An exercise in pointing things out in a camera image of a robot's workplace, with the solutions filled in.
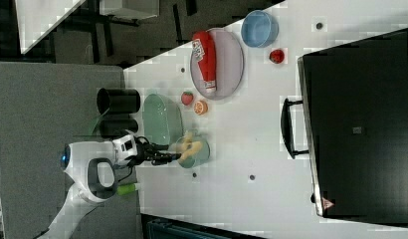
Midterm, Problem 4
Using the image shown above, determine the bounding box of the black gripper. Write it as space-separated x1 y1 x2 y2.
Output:
111 130 181 166

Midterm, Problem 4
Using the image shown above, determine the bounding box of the yellow plush peeled banana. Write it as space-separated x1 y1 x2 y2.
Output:
177 131 203 163

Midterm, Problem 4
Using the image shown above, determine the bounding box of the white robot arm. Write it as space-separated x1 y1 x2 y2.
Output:
34 131 184 239

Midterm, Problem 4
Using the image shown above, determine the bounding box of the green mug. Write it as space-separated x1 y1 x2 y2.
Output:
174 130 210 168

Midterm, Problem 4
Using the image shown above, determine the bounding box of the green oval colander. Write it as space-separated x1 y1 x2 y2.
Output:
142 94 183 145

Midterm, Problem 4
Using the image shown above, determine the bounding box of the green marker bottle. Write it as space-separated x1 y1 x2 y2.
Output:
116 183 140 195

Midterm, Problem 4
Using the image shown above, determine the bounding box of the orange slice toy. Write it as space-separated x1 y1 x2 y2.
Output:
194 100 208 116

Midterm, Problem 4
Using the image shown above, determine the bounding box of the red toy strawberry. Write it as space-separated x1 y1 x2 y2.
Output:
181 92 194 106

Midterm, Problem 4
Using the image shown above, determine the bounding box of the black cylindrical utensil holder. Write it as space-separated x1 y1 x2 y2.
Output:
97 88 141 115

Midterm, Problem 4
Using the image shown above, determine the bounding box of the red ketchup bottle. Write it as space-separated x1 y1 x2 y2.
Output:
192 31 217 93

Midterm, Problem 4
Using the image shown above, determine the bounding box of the grey oval plate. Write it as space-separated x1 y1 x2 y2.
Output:
190 28 244 101

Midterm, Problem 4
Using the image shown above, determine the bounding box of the grey box on floor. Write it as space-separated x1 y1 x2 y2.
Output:
100 0 160 20

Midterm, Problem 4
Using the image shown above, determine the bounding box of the blue bowl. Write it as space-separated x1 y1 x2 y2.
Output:
241 10 279 48

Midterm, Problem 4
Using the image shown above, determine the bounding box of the black toaster oven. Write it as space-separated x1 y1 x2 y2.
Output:
297 28 408 228

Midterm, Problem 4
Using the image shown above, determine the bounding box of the blue metal frame rail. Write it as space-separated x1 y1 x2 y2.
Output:
145 219 259 239

